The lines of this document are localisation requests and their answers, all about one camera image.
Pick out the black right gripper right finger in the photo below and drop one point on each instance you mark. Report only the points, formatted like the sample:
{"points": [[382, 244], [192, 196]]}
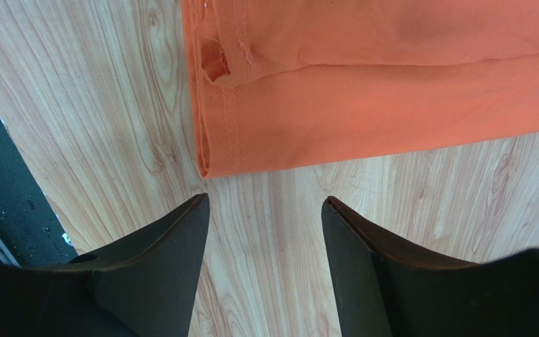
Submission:
{"points": [[385, 285]]}

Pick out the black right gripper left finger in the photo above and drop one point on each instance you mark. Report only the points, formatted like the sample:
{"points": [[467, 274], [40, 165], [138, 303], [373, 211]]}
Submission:
{"points": [[143, 284]]}

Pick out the orange t-shirt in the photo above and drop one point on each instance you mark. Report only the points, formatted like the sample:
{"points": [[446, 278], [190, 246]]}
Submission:
{"points": [[281, 84]]}

